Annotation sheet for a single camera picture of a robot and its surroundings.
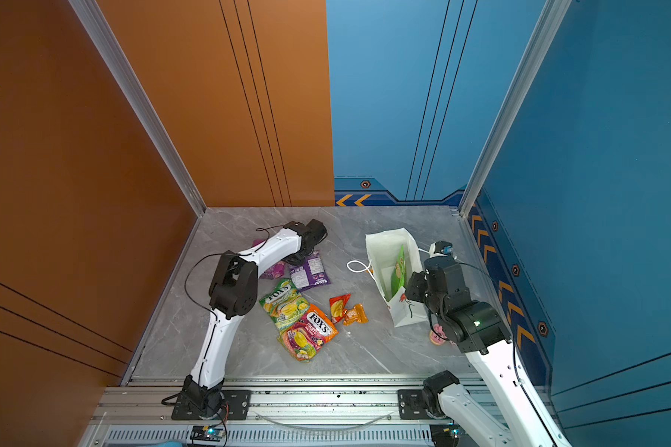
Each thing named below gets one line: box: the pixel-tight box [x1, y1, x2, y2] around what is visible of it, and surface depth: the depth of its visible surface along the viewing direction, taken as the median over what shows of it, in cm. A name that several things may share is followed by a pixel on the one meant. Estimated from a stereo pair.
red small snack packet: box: [328, 293, 351, 324], surface depth 90 cm
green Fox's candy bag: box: [258, 278, 310, 336], surface depth 91 cm
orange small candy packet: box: [342, 303, 370, 326], surface depth 90 cm
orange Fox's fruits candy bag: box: [277, 303, 340, 363], surface depth 84 cm
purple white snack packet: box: [289, 250, 331, 292], surface depth 98 cm
